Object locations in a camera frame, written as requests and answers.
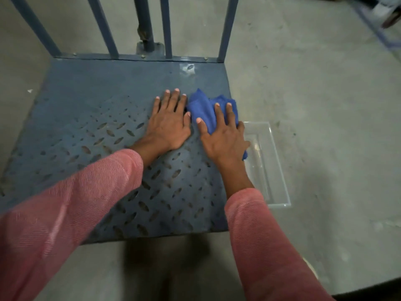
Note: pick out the person's left hand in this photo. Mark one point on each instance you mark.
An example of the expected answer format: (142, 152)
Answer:
(167, 130)

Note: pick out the person's right hand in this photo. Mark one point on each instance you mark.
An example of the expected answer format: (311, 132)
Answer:
(227, 144)

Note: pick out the blue cleaning cloth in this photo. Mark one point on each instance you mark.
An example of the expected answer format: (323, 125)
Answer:
(202, 109)

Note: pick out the person's left forearm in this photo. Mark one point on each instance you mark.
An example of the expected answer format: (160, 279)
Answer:
(62, 210)

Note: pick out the person's right forearm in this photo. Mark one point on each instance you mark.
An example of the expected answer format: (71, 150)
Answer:
(269, 247)

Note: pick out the person's dark brown trousers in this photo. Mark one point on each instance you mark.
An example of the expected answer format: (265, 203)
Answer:
(369, 291)

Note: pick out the clear plastic container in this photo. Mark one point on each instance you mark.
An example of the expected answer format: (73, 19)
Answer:
(269, 172)

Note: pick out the blue floor tape strip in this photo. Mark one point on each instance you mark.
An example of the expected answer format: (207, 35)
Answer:
(379, 31)

